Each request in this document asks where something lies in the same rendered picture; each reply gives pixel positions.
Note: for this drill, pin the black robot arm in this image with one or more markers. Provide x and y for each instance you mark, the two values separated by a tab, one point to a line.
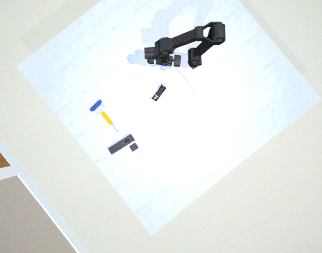
165	46

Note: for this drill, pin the yellow-handled screwdriver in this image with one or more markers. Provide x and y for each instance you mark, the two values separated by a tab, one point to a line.
108	120

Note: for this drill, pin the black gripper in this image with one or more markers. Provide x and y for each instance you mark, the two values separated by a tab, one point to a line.
168	62

